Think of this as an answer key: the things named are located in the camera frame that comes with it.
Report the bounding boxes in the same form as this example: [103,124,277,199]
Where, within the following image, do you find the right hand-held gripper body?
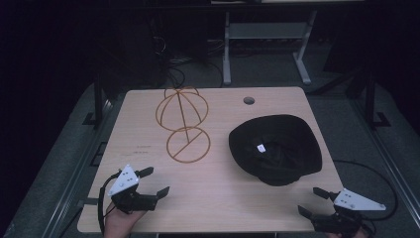
[311,187,387,235]

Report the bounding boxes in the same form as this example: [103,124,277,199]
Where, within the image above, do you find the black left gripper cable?
[97,170,124,236]

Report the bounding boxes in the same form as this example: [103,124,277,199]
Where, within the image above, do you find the grey metal table frame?
[222,9,318,86]

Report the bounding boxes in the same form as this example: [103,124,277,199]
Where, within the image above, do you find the gold wire hat stand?
[155,85,212,165]

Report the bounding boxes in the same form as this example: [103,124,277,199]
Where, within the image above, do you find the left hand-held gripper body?
[108,164,158,214]

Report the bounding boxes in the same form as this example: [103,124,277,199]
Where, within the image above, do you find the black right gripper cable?
[332,160,399,222]

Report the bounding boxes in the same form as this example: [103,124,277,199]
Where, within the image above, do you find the person's right hand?
[325,227,376,238]

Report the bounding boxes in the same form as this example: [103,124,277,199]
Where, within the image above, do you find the black metal stand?
[82,65,114,127]
[362,65,392,131]

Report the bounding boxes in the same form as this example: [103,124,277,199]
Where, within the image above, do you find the black floor cables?
[152,35,226,89]

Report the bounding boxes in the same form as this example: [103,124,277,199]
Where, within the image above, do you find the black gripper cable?
[97,170,124,236]
[332,160,399,222]

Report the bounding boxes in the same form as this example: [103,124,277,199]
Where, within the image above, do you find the black bucket hat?
[228,113,323,187]

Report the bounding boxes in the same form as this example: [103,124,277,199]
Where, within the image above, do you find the person's left hand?
[103,202,147,238]

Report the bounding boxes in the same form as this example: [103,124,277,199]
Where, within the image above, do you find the aluminium rail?
[41,98,115,238]
[349,97,420,230]

